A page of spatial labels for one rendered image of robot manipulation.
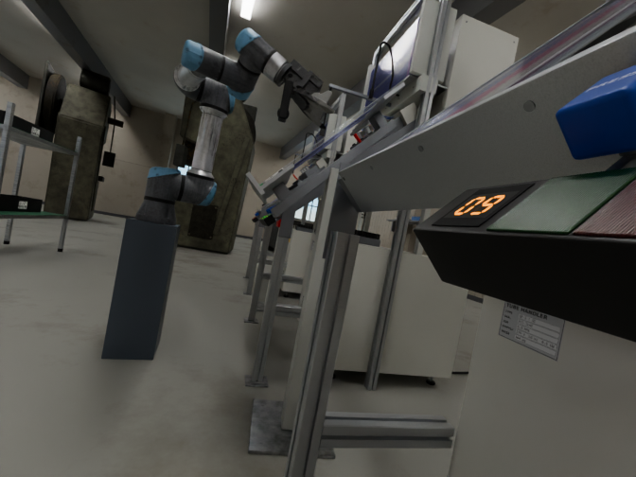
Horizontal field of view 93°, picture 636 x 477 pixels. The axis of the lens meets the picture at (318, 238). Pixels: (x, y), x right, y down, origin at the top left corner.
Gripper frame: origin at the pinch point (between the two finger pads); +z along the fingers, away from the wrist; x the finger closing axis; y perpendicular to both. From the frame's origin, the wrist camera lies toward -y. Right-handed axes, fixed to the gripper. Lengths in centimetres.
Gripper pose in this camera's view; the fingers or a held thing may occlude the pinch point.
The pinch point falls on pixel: (328, 123)
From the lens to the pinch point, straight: 101.1
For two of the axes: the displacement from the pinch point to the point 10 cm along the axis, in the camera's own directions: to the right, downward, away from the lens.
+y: 6.2, -7.8, 0.6
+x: -1.6, -0.5, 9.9
